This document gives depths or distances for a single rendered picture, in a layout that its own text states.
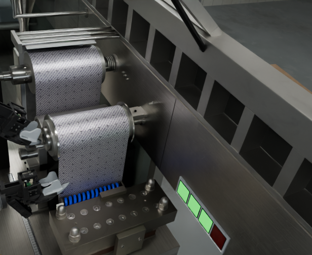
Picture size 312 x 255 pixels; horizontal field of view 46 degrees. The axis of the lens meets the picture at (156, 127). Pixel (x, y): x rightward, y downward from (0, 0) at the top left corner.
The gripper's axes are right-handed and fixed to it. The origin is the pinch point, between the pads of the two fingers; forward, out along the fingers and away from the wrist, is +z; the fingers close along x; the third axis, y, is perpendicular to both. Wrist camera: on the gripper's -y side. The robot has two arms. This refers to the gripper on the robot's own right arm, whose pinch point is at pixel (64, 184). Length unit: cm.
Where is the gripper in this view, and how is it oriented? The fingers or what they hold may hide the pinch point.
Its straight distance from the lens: 126.9
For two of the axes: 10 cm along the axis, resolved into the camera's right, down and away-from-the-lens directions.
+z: 8.6, -1.9, 4.8
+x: -4.9, -6.0, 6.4
